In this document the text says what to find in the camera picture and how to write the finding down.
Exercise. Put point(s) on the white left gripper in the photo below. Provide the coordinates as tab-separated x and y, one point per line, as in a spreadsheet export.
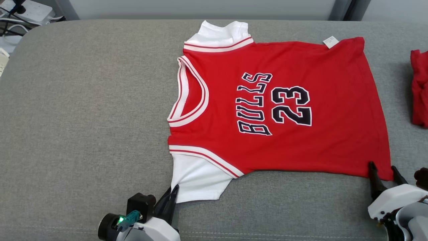
153	231

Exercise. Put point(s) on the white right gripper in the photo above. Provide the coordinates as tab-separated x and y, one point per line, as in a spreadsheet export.
398	199

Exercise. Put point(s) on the red Bulls 23 jersey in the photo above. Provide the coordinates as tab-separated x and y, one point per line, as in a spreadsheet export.
334	140

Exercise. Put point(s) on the red shorts white stripes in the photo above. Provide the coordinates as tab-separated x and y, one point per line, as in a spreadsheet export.
420	90

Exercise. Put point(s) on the cream perforated laundry basket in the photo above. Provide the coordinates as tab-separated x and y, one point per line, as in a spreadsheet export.
3	62

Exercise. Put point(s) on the black power adapter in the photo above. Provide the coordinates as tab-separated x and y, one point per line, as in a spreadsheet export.
19	5

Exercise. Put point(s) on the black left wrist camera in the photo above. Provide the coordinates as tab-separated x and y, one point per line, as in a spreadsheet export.
140	204

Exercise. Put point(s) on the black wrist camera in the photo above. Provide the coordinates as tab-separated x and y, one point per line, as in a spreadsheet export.
140	204
422	179

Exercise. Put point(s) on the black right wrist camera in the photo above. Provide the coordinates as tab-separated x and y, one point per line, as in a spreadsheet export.
422	179

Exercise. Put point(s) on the grey partition post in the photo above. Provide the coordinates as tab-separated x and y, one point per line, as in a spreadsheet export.
68	10
359	10
336	11

